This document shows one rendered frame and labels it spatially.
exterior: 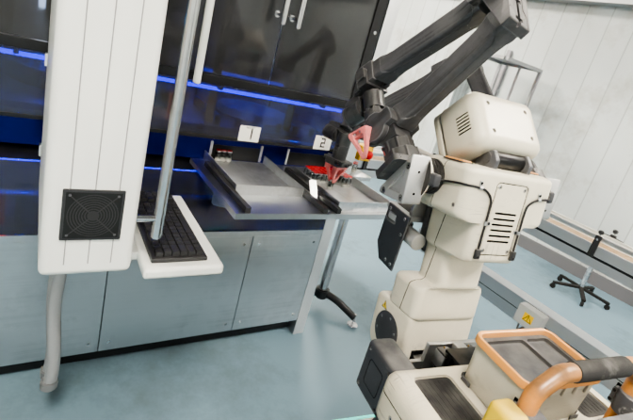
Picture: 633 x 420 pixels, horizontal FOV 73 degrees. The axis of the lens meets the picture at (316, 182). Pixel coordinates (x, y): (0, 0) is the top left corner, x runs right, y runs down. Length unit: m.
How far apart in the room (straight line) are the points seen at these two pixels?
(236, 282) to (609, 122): 3.75
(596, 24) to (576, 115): 0.85
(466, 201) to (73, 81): 0.82
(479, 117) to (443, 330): 0.57
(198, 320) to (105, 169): 1.16
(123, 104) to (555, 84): 4.45
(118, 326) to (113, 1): 1.31
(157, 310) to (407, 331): 1.08
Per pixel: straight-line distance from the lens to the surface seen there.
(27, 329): 1.85
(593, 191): 4.73
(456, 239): 1.07
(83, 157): 0.96
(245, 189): 1.42
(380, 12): 1.85
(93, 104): 0.93
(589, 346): 2.19
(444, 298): 1.18
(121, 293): 1.81
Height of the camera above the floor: 1.39
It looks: 17 degrees down
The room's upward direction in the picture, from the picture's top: 15 degrees clockwise
